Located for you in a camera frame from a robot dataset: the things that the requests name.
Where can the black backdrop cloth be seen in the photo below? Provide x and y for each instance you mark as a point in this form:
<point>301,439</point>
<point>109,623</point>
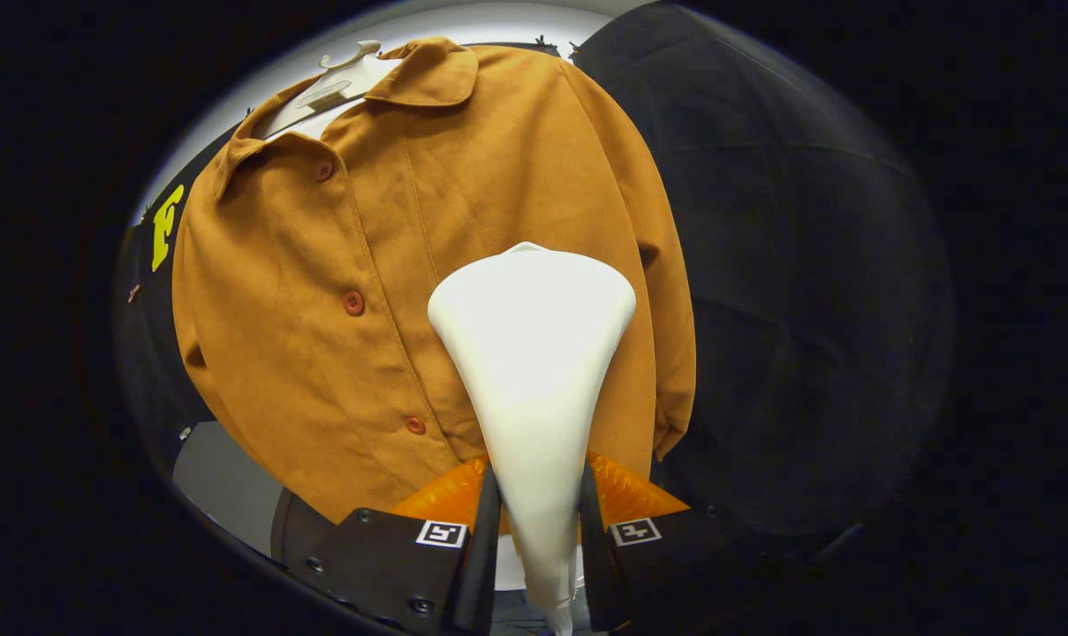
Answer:
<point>807,309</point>

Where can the grey cabinet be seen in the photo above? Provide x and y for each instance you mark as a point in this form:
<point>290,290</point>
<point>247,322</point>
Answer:
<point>224,486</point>

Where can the orange button-up shirt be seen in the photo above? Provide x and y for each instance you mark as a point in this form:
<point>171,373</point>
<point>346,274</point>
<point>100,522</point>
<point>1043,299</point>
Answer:
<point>321,353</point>

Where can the white garment steamer head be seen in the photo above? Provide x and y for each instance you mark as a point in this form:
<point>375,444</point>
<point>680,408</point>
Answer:
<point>534,353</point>

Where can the white garment hanger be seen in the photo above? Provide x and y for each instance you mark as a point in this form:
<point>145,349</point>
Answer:
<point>339,88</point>

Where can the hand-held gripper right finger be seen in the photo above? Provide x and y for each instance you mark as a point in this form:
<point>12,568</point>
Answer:
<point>591,548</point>

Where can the row of black cloth clips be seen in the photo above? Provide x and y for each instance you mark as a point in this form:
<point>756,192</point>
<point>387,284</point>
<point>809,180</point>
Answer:
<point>542,41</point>

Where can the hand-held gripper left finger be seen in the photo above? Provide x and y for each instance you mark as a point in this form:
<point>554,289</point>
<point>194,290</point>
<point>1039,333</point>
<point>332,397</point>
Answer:
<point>485,548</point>

